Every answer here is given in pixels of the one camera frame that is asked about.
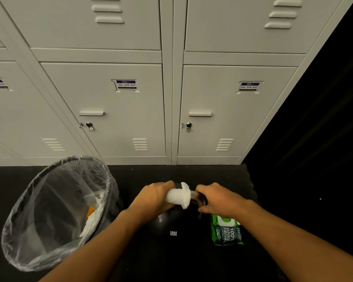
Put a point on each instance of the black mesh trash bin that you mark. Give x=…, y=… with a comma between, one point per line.
x=110, y=215

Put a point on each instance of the person's right thumb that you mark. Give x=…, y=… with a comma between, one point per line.
x=205, y=209

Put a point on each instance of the person's left hand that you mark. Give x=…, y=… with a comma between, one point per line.
x=148, y=199

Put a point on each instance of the person's right forearm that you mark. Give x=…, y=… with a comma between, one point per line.
x=297, y=246

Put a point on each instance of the silver locker lock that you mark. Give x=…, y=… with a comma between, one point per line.
x=188, y=126
x=89, y=125

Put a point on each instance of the person's right hand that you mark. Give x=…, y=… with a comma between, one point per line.
x=223, y=201

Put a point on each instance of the grey vented locker door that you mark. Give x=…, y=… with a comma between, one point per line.
x=229, y=26
x=61, y=23

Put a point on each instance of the crumpled white used wipes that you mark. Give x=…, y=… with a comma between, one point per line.
x=89, y=224

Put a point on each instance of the person's left forearm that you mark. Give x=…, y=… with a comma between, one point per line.
x=94, y=249

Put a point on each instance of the small orange scrap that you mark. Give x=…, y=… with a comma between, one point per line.
x=90, y=212

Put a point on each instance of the clear plastic bin liner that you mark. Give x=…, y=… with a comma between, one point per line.
x=26, y=232

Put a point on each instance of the green wet wipes packet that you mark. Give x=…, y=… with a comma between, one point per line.
x=227, y=232

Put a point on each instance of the person's left fingers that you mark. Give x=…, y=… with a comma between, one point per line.
x=164, y=187

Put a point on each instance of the grey metal locker cabinet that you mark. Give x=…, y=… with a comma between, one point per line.
x=169, y=85

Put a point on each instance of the black kettlebell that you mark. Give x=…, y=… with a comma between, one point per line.
x=172, y=224

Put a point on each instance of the white wet wipe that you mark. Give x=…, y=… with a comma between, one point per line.
x=176, y=197

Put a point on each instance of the grey locker door with label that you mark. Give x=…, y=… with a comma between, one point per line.
x=114, y=135
x=23, y=123
x=238, y=129

